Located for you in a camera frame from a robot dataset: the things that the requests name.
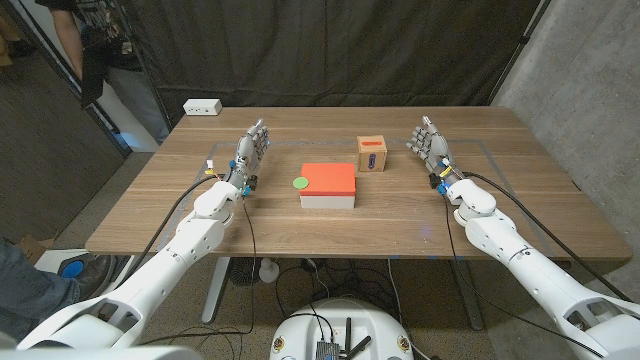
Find black backdrop stand pole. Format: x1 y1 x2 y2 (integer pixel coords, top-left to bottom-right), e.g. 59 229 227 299
487 0 552 106
117 0 175 133

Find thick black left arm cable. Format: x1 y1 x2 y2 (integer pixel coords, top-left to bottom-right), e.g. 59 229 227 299
113 173 222 294

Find red lidded white box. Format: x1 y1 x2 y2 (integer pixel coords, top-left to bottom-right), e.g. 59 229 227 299
298 162 357 210

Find seated person leg and shoe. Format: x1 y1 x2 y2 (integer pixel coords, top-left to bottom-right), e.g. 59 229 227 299
0 237 119 342

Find grey radio module with antennas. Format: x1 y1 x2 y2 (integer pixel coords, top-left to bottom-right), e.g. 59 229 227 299
315 317 374 360

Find brown cardboard box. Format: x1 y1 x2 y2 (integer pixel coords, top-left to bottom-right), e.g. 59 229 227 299
18 234 55 266

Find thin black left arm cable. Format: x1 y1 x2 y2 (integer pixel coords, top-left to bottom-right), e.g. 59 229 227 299
138 194 258 348

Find black curtain backdrop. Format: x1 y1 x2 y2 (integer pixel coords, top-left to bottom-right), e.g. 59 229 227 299
119 0 546 126

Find small wooden slot box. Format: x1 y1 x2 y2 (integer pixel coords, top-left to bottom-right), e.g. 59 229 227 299
356 134 389 173

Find white table leg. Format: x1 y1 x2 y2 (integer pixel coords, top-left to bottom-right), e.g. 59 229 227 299
201 256 232 325

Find white floor cable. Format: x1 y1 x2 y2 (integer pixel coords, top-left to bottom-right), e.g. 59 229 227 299
387 257 434 360

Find tangled black floor cables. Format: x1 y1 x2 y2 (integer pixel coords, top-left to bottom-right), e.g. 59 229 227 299
274 257 401 321

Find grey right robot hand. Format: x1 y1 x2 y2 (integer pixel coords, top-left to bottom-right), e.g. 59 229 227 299
405 115 464 191

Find standing person in jeans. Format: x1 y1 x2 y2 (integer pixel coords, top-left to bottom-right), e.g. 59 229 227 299
34 0 171 146

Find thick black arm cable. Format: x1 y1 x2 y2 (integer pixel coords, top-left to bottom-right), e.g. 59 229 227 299
462 171 640 307
113 173 222 294

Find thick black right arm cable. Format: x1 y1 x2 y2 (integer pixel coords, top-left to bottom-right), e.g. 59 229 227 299
462 171 640 307

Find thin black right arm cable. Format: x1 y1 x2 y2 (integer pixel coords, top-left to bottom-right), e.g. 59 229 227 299
441 193 607 359

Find small black floor fan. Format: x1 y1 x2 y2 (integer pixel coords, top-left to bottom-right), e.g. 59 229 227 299
228 257 262 287

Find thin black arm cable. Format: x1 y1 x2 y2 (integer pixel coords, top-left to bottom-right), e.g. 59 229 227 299
138 194 258 348
441 193 607 359

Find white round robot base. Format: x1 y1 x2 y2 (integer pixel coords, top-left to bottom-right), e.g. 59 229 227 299
269 298 415 360

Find white power outlet box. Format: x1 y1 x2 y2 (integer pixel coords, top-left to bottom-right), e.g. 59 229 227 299
182 98 223 117

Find grey table leg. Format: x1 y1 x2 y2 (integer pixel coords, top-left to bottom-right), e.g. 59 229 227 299
449 258 485 332

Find grey tape outline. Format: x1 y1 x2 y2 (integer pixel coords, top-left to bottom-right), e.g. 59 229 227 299
172 139 556 257

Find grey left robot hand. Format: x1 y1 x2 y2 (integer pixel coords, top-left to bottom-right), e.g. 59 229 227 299
227 118 271 197

